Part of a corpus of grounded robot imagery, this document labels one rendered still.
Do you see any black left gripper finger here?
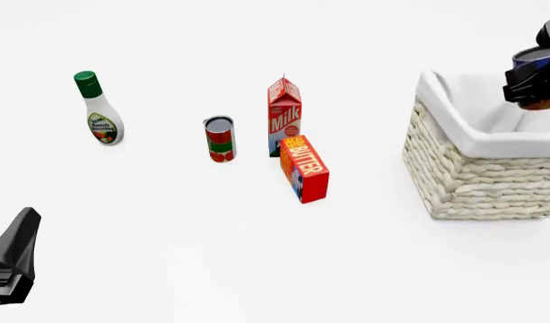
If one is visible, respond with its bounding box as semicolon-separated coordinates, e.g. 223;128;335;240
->
0;206;43;277

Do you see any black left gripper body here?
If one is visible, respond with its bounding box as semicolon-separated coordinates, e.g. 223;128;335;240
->
0;258;37;308

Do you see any cream woven wicker basket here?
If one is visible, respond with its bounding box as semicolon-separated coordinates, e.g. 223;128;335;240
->
402;96;550;222

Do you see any white cloth basket liner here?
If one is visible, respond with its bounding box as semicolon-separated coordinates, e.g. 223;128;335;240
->
414;69;550;160

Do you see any red white milk carton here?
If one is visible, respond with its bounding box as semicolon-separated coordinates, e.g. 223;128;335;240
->
266;73;303;159

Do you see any red green tomato sauce can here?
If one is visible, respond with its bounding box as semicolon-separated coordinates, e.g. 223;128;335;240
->
202;115;238;164

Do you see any red orange butter box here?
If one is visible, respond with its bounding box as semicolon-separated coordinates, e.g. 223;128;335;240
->
279;135;331;205

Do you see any ranch dressing bottle green cap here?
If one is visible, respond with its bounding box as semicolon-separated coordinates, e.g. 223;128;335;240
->
73;70;126;146

